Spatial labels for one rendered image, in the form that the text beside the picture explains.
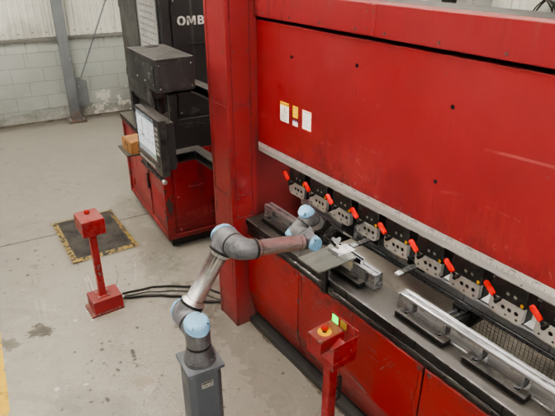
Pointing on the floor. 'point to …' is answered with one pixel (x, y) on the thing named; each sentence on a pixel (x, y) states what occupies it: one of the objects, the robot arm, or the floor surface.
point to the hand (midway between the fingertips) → (333, 246)
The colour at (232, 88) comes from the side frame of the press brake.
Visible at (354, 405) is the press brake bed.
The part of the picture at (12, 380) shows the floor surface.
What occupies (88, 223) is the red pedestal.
